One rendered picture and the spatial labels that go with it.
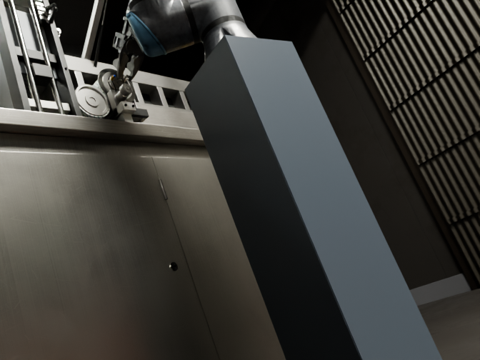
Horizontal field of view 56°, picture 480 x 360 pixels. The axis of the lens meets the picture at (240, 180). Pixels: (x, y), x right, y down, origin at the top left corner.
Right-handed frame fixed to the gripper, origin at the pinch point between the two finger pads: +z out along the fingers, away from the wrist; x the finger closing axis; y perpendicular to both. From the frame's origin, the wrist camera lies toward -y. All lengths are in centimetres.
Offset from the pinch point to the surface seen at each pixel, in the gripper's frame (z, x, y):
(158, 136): 7, 19, -47
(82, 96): 8.3, 16.6, -2.7
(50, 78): 1.9, 34.9, -15.6
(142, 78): 6, -45, 51
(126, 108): 7.9, 6.8, -13.3
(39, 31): -8.4, 33.9, -2.5
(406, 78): -38, -224, -4
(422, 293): 102, -243, -69
